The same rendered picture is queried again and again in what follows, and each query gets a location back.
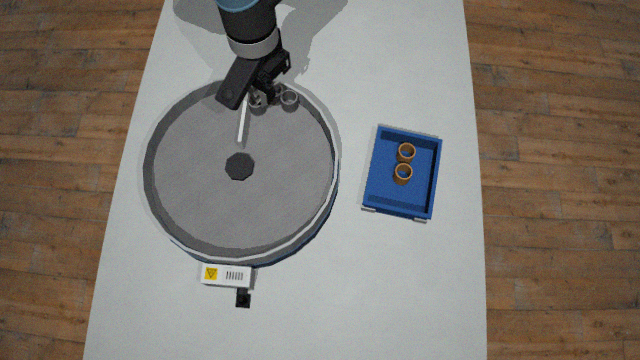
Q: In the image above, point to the bronze bushing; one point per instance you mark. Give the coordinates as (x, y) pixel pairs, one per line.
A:
(408, 148)
(407, 169)

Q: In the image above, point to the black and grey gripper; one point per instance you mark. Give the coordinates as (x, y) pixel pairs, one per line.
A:
(263, 92)

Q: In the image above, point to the grey metal sleeve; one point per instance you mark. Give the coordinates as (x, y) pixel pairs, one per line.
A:
(255, 110)
(289, 95)

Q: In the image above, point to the grey metal bushing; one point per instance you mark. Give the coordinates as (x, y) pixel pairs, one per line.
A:
(276, 100)

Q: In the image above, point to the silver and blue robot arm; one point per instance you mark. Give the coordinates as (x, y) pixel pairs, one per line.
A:
(247, 22)

